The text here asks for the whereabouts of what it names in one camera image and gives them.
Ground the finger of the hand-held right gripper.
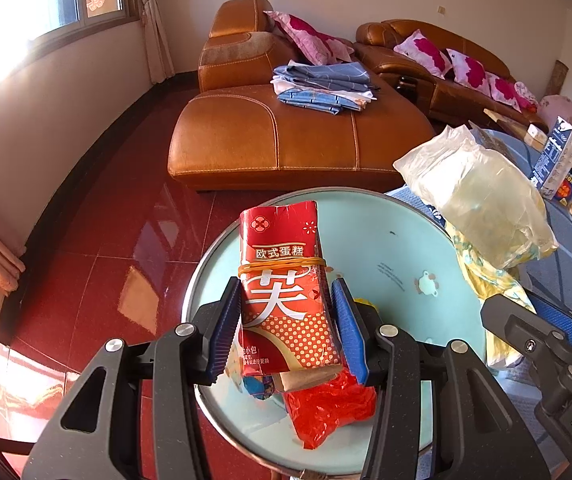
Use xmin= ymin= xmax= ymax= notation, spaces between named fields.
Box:
xmin=523 ymin=290 xmax=572 ymax=348
xmin=481 ymin=294 xmax=572 ymax=362

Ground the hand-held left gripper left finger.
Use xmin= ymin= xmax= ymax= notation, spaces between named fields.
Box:
xmin=20 ymin=275 xmax=244 ymax=480

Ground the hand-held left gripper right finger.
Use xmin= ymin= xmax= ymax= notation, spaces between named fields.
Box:
xmin=330 ymin=276 xmax=552 ymax=480

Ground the yellow printed wrapper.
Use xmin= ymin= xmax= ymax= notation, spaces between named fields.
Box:
xmin=448 ymin=225 xmax=537 ymax=368

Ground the red cake packet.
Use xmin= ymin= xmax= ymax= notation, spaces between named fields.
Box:
xmin=238 ymin=200 xmax=344 ymax=378

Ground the red plastic bag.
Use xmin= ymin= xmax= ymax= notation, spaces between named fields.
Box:
xmin=283 ymin=367 xmax=377 ymax=451

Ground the yellow rubber band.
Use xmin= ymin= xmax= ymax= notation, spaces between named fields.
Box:
xmin=238 ymin=256 xmax=327 ymax=277

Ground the light green round bin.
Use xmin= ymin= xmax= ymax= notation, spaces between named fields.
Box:
xmin=182 ymin=186 xmax=484 ymax=478

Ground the clear plastic bag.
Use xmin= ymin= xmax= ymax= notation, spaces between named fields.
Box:
xmin=393 ymin=125 xmax=559 ymax=271

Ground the blue plaid tablecloth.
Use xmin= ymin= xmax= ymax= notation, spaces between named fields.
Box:
xmin=386 ymin=127 xmax=572 ymax=411

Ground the colourful crumpled wrapper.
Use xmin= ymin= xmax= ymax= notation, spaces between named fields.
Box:
xmin=238 ymin=345 xmax=279 ymax=401

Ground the brown paper wrapper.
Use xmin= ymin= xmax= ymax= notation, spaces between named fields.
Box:
xmin=273 ymin=367 xmax=341 ymax=395

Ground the tall white carton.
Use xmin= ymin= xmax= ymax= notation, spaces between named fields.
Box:
xmin=528 ymin=116 xmax=572 ymax=196

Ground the brown leather chaise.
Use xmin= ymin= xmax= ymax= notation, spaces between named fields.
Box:
xmin=167 ymin=0 xmax=434 ymax=193

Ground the pink floral cover cloth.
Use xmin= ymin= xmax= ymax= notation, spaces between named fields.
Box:
xmin=538 ymin=95 xmax=572 ymax=136

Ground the small floral cushion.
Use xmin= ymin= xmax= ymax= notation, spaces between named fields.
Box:
xmin=513 ymin=80 xmax=539 ymax=111

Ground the blue floral folded sheet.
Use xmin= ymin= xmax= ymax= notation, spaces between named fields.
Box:
xmin=276 ymin=87 xmax=371 ymax=117

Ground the brown leather sofa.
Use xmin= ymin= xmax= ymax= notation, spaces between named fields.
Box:
xmin=355 ymin=19 xmax=549 ymax=133

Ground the rolled mat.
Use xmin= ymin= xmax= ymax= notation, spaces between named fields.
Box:
xmin=548 ymin=60 xmax=569 ymax=98

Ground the blue plaid folded sheet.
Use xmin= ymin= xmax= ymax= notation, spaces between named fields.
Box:
xmin=272 ymin=60 xmax=379 ymax=96

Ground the large pink floral pillow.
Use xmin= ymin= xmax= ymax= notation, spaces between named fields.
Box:
xmin=265 ymin=10 xmax=354 ymax=66

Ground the cream curtain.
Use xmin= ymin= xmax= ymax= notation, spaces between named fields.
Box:
xmin=133 ymin=0 xmax=177 ymax=88

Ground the window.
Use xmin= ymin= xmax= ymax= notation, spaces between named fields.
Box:
xmin=0 ymin=0 xmax=134 ymax=101

